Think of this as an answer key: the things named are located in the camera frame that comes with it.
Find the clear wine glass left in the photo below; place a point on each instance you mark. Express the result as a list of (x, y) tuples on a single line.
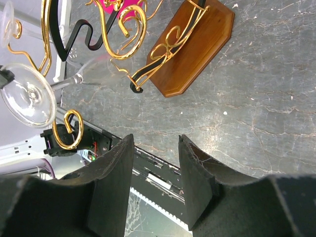
[(11, 28)]

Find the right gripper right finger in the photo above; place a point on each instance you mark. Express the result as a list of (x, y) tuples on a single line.
[(222, 202)]

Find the clear wine glass front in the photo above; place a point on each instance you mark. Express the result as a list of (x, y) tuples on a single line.
[(31, 99)]

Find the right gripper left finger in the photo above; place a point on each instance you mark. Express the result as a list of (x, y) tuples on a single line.
[(89, 202)]

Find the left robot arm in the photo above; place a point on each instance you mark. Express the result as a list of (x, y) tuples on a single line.
[(41, 156)]

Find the clear wine glass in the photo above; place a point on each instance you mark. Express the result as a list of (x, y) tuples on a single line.
[(31, 99), (11, 28)]

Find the gold wire wine glass rack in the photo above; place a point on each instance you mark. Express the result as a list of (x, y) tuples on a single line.
[(198, 30)]

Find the pink wine glass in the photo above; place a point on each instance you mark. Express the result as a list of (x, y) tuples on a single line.
[(110, 9)]

